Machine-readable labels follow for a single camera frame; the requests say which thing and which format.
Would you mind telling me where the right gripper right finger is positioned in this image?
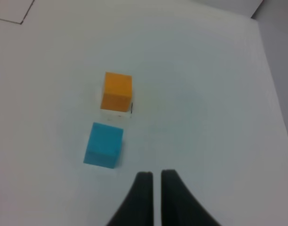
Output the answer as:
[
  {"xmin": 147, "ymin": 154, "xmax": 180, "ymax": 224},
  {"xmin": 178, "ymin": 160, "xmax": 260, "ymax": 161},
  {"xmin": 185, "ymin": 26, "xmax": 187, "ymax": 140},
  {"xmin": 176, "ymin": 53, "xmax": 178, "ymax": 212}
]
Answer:
[{"xmin": 161, "ymin": 169, "xmax": 220, "ymax": 226}]

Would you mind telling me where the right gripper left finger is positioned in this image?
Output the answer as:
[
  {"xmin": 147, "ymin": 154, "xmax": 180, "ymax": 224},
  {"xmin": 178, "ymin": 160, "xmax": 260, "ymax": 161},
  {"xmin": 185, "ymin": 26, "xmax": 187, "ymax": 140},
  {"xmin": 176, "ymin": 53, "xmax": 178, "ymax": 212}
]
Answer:
[{"xmin": 107, "ymin": 172, "xmax": 153, "ymax": 226}]

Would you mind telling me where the blue cube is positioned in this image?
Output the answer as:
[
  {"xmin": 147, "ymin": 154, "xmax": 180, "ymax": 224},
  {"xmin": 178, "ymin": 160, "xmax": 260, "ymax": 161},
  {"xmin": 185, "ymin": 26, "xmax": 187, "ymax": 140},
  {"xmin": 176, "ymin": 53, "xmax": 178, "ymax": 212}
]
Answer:
[{"xmin": 83, "ymin": 122, "xmax": 123, "ymax": 169}]

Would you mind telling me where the orange cube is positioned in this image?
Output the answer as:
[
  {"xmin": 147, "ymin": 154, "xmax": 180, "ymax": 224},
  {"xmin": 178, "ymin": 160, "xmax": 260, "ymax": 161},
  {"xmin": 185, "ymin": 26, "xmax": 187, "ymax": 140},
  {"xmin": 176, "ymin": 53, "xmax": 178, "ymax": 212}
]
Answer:
[{"xmin": 100, "ymin": 72, "xmax": 132, "ymax": 112}]

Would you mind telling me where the white template sheet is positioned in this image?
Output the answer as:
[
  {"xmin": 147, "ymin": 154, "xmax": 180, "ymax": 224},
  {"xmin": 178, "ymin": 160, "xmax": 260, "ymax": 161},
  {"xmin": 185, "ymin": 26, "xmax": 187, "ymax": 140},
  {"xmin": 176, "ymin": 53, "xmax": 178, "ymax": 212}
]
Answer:
[{"xmin": 0, "ymin": 0, "xmax": 35, "ymax": 24}]

